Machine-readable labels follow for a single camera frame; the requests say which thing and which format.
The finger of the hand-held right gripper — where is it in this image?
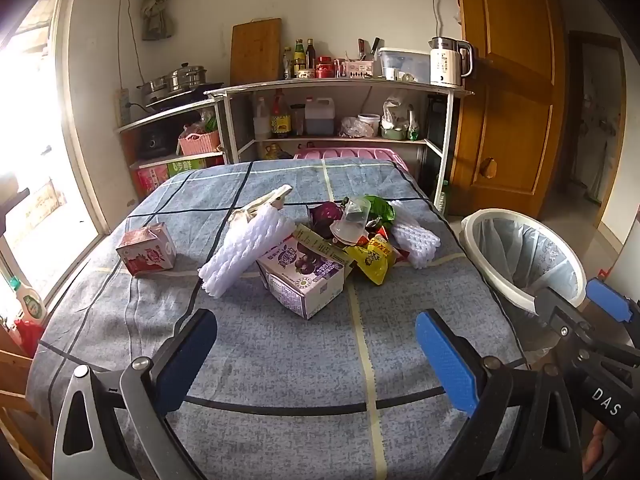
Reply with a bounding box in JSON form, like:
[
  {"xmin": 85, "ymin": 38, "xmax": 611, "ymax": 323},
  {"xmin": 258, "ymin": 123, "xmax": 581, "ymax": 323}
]
[
  {"xmin": 586, "ymin": 278, "xmax": 640, "ymax": 326},
  {"xmin": 534, "ymin": 287, "xmax": 608, "ymax": 356}
]

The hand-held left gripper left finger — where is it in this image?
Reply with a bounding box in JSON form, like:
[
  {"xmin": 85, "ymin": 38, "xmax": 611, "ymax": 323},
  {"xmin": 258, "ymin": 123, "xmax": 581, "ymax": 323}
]
[{"xmin": 52, "ymin": 308, "xmax": 218, "ymax": 480}]

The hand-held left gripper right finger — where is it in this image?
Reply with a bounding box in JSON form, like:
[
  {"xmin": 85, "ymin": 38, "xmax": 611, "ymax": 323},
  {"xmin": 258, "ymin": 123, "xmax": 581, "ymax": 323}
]
[{"xmin": 416, "ymin": 309, "xmax": 585, "ymax": 480}]

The white trash bin with liner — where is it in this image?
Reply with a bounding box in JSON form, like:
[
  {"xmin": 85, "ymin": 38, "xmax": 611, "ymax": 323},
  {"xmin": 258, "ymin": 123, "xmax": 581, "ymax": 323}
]
[{"xmin": 470, "ymin": 212, "xmax": 583, "ymax": 306}]

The red milk carton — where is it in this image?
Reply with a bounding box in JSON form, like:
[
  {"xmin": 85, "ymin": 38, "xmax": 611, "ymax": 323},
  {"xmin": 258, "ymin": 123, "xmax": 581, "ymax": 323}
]
[{"xmin": 116, "ymin": 223, "xmax": 177, "ymax": 278}]

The long white foam net sleeve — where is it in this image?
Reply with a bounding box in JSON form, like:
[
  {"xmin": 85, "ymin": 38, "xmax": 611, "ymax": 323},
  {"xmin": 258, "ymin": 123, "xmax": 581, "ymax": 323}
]
[{"xmin": 197, "ymin": 204, "xmax": 297, "ymax": 301}]

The white plastic trash bin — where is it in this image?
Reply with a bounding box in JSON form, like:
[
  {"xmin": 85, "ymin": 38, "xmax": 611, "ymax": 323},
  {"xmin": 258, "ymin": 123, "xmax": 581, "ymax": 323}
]
[{"xmin": 459, "ymin": 208, "xmax": 587, "ymax": 313}]

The yellow snack packet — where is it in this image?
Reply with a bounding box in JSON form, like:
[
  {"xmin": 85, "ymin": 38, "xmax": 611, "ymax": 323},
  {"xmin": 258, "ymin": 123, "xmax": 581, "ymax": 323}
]
[{"xmin": 345, "ymin": 236, "xmax": 398, "ymax": 286}]

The short white foam net sleeve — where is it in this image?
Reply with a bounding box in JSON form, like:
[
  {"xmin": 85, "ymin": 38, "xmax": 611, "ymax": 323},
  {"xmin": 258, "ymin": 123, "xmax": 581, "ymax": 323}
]
[{"xmin": 387, "ymin": 200, "xmax": 443, "ymax": 269}]

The red snack wrapper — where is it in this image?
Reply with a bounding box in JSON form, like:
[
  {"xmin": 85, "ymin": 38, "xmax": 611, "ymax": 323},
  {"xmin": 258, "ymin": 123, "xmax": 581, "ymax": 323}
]
[{"xmin": 369, "ymin": 225, "xmax": 408, "ymax": 263}]

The purple milk carton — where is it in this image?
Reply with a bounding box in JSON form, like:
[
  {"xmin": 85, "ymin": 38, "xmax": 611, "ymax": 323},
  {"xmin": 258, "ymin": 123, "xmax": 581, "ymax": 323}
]
[{"xmin": 256, "ymin": 224, "xmax": 355, "ymax": 321}]

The green snack bag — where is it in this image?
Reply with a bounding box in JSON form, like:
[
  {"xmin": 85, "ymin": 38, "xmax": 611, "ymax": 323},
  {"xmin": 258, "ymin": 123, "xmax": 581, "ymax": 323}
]
[{"xmin": 362, "ymin": 195, "xmax": 397, "ymax": 228}]

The clear plastic cup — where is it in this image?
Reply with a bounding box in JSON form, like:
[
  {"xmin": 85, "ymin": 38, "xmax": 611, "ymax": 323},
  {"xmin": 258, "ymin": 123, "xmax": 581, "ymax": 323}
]
[{"xmin": 330, "ymin": 197, "xmax": 372, "ymax": 246}]

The beige paper wrapper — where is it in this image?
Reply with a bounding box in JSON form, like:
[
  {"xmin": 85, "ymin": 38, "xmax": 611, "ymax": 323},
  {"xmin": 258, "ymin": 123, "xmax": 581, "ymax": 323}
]
[{"xmin": 227, "ymin": 184, "xmax": 293, "ymax": 226}]

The maroon snack bag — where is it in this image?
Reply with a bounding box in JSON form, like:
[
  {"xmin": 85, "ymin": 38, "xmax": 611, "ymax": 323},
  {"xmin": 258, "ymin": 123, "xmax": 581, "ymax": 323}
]
[{"xmin": 309, "ymin": 201, "xmax": 346, "ymax": 240}]

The person's right hand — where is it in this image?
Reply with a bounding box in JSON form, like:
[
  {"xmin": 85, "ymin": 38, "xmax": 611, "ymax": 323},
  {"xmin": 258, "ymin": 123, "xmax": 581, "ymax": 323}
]
[{"xmin": 582, "ymin": 420, "xmax": 618, "ymax": 473}]

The white detergent bottle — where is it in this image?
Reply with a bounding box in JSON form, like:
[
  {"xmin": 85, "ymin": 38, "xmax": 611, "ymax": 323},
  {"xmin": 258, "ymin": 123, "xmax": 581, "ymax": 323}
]
[{"xmin": 10, "ymin": 277, "xmax": 48, "ymax": 323}]

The red cardboard box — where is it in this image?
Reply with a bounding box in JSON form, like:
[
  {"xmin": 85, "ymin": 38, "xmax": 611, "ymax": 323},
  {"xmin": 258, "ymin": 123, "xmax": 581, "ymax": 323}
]
[{"xmin": 134, "ymin": 165, "xmax": 171, "ymax": 196}]

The green cardboard box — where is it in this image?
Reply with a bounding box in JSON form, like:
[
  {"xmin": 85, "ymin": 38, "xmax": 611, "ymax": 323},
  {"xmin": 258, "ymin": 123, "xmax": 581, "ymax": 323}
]
[{"xmin": 166, "ymin": 156, "xmax": 208, "ymax": 177}]

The pink plastic basket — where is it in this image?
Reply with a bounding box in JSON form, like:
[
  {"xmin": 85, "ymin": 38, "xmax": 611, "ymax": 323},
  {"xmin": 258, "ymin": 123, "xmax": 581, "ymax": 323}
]
[{"xmin": 178, "ymin": 130, "xmax": 222, "ymax": 157}]

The black kitchen appliance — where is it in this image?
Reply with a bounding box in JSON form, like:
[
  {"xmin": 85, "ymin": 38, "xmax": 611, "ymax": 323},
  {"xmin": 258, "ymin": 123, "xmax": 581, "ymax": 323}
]
[{"xmin": 137, "ymin": 127, "xmax": 173, "ymax": 158}]

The pink lidded storage box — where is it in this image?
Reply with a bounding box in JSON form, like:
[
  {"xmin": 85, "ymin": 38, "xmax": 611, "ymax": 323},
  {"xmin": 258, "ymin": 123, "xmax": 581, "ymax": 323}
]
[{"xmin": 292, "ymin": 147, "xmax": 411, "ymax": 173}]

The wooden door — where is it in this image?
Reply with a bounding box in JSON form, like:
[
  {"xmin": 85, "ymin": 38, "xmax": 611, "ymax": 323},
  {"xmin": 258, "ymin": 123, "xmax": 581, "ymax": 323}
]
[{"xmin": 447, "ymin": 0, "xmax": 568, "ymax": 218}]

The window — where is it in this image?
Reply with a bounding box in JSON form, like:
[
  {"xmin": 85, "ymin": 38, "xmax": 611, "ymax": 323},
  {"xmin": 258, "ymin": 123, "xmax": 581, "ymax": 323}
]
[{"xmin": 0, "ymin": 0, "xmax": 113, "ymax": 321}]

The white plastic bottle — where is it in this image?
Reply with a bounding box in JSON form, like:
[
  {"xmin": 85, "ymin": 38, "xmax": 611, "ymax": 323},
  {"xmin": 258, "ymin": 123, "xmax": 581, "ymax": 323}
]
[{"xmin": 253, "ymin": 97, "xmax": 272, "ymax": 141}]

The small white metal shelf rack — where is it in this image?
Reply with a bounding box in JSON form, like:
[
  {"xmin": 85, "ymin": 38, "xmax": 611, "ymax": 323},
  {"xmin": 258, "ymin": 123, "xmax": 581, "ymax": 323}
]
[{"xmin": 114, "ymin": 97, "xmax": 231, "ymax": 196}]

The clear filled plastic bag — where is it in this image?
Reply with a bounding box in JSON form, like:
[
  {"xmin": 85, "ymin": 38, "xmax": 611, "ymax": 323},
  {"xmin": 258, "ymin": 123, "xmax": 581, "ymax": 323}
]
[{"xmin": 340, "ymin": 116, "xmax": 368, "ymax": 138}]

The white crumpled plastic bag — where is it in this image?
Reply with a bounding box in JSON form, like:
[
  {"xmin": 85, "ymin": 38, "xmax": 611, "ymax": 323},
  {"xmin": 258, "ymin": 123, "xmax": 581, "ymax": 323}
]
[{"xmin": 381, "ymin": 95, "xmax": 416, "ymax": 128}]

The yellow label sauce bottle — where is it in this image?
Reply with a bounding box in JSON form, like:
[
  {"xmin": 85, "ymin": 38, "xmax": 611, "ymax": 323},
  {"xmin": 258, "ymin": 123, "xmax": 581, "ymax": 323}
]
[{"xmin": 270, "ymin": 89, "xmax": 292, "ymax": 139}]

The white power strip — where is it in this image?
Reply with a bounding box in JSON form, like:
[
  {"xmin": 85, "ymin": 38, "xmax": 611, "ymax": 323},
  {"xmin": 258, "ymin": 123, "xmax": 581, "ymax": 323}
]
[{"xmin": 116, "ymin": 87, "xmax": 132, "ymax": 128}]

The black induction cooker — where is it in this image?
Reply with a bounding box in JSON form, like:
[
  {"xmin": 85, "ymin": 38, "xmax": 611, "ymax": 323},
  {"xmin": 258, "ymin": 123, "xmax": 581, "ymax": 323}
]
[{"xmin": 145, "ymin": 81, "xmax": 226, "ymax": 111}]

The plastic jug of dark liquid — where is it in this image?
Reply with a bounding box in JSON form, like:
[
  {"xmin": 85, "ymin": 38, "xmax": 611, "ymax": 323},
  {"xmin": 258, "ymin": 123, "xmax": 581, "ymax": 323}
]
[{"xmin": 304, "ymin": 96, "xmax": 336, "ymax": 137}]

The white electric kettle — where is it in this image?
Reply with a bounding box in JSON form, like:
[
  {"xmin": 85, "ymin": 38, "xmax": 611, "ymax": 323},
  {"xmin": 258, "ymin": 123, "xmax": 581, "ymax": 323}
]
[{"xmin": 428, "ymin": 36, "xmax": 474, "ymax": 87}]

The stainless steel steamer pot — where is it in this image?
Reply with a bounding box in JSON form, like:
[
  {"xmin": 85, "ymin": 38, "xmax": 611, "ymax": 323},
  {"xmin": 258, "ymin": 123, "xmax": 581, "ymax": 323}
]
[{"xmin": 139, "ymin": 63, "xmax": 208, "ymax": 106}]

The clear plastic storage box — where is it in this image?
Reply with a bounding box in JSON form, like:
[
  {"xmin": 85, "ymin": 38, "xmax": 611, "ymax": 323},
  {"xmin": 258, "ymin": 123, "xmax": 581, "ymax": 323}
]
[{"xmin": 377, "ymin": 47, "xmax": 432, "ymax": 83}]

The pink utensil holder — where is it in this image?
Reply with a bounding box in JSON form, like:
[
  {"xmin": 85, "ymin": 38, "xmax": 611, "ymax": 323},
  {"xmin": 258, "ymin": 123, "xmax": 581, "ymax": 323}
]
[{"xmin": 345, "ymin": 59, "xmax": 376, "ymax": 80}]

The large white metal shelf rack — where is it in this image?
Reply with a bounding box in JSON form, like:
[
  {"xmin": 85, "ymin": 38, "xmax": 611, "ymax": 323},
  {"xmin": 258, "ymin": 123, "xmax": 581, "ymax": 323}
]
[{"xmin": 205, "ymin": 79, "xmax": 475, "ymax": 211}]

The wooden cutting board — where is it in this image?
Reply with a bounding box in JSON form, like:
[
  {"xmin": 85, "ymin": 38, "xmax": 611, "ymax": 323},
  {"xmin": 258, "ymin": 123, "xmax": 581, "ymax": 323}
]
[{"xmin": 230, "ymin": 17, "xmax": 282, "ymax": 86}]

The hanging grey-green cloth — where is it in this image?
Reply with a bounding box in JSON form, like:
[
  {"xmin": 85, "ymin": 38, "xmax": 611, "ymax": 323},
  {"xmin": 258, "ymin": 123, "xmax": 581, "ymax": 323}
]
[{"xmin": 134, "ymin": 0, "xmax": 177, "ymax": 42}]

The black kettle cable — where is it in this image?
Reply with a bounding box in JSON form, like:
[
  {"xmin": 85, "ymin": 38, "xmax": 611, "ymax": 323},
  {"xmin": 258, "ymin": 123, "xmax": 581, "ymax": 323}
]
[{"xmin": 425, "ymin": 0, "xmax": 442, "ymax": 41}]

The grey power strip cable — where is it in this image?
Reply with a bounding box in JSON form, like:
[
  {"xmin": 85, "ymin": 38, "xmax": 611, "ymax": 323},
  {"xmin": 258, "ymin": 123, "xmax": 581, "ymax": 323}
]
[{"xmin": 117, "ymin": 0, "xmax": 147, "ymax": 92}]

